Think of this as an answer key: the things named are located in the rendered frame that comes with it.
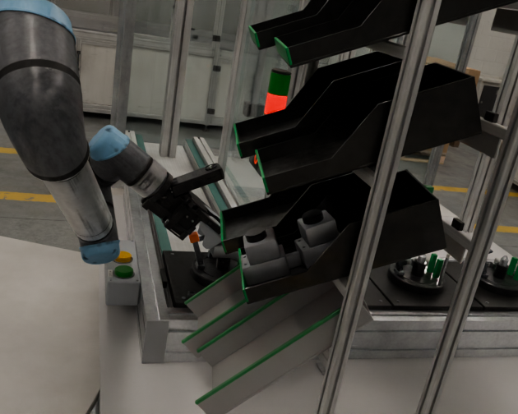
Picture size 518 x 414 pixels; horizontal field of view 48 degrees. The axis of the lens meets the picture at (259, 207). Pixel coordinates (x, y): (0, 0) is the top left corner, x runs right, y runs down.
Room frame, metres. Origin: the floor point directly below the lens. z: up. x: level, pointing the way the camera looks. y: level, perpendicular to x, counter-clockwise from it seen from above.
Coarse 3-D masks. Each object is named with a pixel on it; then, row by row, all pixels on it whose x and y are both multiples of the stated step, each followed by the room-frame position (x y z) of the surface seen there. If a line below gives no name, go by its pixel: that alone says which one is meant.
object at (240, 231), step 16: (336, 176) 0.99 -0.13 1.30; (352, 176) 0.87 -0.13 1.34; (288, 192) 0.98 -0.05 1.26; (304, 192) 0.86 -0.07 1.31; (320, 192) 0.86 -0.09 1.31; (240, 208) 0.97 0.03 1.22; (256, 208) 0.97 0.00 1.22; (272, 208) 0.98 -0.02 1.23; (288, 208) 0.96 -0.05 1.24; (304, 208) 0.86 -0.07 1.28; (224, 224) 0.95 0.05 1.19; (240, 224) 0.94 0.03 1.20; (256, 224) 0.92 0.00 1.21; (272, 224) 0.91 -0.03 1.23; (288, 224) 0.85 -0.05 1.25; (224, 240) 0.84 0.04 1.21; (240, 240) 0.84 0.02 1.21
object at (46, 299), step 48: (0, 240) 1.37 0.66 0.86; (0, 288) 1.14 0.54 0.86; (48, 288) 1.18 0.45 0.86; (96, 288) 1.22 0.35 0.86; (0, 336) 0.97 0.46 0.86; (48, 336) 1.00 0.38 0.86; (96, 336) 1.03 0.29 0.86; (0, 384) 0.84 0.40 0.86; (48, 384) 0.86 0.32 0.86; (96, 384) 0.88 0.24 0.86
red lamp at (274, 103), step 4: (268, 96) 1.39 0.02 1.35; (272, 96) 1.38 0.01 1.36; (276, 96) 1.38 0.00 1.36; (280, 96) 1.38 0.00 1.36; (284, 96) 1.39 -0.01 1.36; (268, 100) 1.38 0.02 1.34; (272, 100) 1.38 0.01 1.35; (276, 100) 1.38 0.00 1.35; (280, 100) 1.38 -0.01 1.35; (284, 100) 1.38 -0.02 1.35; (268, 104) 1.38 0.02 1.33; (272, 104) 1.38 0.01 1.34; (276, 104) 1.38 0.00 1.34; (280, 104) 1.38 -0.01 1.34; (284, 104) 1.39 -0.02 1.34; (268, 108) 1.38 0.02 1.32; (272, 108) 1.38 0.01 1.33; (276, 108) 1.38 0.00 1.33; (280, 108) 1.38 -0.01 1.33; (264, 112) 1.39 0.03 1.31; (268, 112) 1.38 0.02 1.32; (272, 112) 1.38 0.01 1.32
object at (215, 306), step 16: (240, 272) 0.97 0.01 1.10; (208, 288) 0.96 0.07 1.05; (224, 288) 0.97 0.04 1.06; (240, 288) 0.97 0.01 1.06; (192, 304) 0.96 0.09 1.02; (208, 304) 0.96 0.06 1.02; (224, 304) 0.95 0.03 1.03; (240, 304) 0.84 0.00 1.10; (256, 304) 0.85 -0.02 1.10; (208, 320) 0.93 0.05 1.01; (224, 320) 0.84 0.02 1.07; (192, 336) 0.83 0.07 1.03; (208, 336) 0.84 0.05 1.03; (192, 352) 0.83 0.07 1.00
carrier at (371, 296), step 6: (366, 288) 1.25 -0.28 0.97; (372, 288) 1.25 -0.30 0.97; (366, 294) 1.22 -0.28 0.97; (372, 294) 1.22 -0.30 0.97; (378, 294) 1.23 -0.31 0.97; (366, 300) 1.19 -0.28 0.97; (372, 300) 1.20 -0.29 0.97; (378, 300) 1.20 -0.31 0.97; (384, 300) 1.21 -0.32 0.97; (372, 306) 1.17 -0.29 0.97; (378, 306) 1.18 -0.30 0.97; (384, 306) 1.18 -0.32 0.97; (390, 306) 1.18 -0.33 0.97
